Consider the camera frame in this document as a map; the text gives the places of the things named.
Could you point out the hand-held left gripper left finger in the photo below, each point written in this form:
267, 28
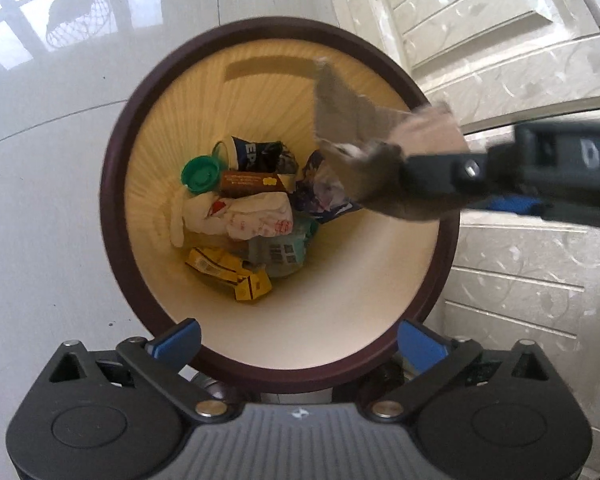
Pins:
177, 342

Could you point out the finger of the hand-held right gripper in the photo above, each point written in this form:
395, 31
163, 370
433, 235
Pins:
512, 206
445, 175

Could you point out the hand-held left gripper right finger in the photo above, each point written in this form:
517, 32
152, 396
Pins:
420, 344

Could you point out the beige bin with brown rim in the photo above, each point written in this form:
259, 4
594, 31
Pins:
330, 300

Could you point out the teal plastic bag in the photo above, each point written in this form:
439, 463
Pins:
280, 252

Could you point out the white plastic bag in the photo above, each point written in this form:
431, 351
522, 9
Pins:
250, 220

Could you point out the green plastic lid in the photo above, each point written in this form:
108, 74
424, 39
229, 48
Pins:
200, 175

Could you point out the brown small box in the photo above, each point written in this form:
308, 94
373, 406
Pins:
250, 182

